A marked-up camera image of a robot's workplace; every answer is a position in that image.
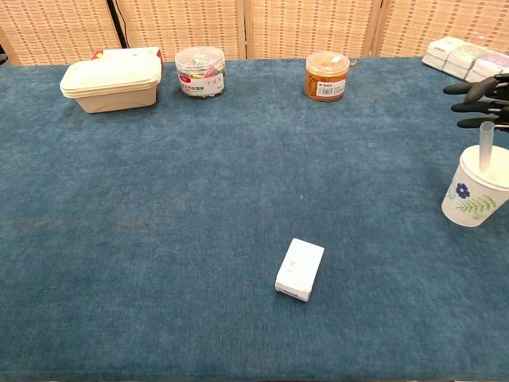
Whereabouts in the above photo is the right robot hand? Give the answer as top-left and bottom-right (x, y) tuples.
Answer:
(442, 72), (509, 133)

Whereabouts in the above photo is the clear plastic straw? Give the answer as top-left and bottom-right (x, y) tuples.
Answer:
(478, 121), (495, 173)

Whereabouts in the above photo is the flower print paper cup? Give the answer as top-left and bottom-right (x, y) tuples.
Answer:
(441, 144), (509, 228)

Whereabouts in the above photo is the wrapped tissue packet bundle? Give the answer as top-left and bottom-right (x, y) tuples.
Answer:
(421, 36), (509, 87)

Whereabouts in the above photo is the clear jar of rubber bands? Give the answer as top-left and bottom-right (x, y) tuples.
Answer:
(304, 51), (352, 103)

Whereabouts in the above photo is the bamboo folding screen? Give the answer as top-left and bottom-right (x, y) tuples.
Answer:
(0, 0), (509, 67)

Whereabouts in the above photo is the small white box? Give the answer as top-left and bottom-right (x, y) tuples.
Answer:
(274, 237), (326, 303)

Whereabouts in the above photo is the clear jar of binder clips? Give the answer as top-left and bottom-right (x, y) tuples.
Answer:
(174, 46), (227, 100)

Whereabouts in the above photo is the red snack box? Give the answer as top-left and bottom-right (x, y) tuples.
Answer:
(90, 45), (165, 72)

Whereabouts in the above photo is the teal blue table cloth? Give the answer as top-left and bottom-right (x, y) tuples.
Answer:
(0, 55), (509, 382)

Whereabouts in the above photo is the beige lidded lunch box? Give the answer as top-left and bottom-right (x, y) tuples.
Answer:
(60, 47), (163, 115)

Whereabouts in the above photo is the black tripod stand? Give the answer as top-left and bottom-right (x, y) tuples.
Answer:
(104, 0), (130, 49)

